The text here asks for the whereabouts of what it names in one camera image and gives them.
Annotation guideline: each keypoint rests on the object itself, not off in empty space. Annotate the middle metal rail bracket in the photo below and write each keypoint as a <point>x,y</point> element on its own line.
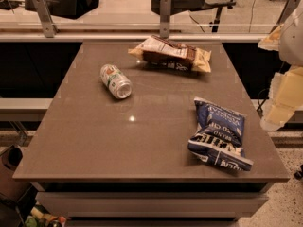
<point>165,14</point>

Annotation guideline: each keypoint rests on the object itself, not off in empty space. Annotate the metal rail bracket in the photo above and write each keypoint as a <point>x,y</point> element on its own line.
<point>165,14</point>
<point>48,26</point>
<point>288,9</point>

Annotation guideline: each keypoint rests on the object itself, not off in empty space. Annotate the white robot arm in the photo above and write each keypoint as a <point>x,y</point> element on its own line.
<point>291,39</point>

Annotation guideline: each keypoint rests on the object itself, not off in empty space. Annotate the brown cream chip bag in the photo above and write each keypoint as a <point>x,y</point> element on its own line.
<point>173,55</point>

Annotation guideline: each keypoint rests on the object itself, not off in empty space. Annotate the blue chip bag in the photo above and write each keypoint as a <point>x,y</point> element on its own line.
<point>219,136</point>

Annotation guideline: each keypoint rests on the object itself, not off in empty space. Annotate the left metal rail bracket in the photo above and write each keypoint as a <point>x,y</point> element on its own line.
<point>48,26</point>

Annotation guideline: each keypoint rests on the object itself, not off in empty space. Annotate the right metal rail bracket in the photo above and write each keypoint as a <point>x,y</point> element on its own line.
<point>288,9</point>

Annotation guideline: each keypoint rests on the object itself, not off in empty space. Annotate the colourful items under table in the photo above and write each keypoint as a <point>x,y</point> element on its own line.
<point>38,217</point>

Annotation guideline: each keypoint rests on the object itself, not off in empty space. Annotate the dark bin at left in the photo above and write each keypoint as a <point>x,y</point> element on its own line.
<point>13,191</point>

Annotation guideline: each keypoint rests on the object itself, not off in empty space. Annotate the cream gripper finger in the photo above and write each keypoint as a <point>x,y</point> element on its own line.
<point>285,97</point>
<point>271,41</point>

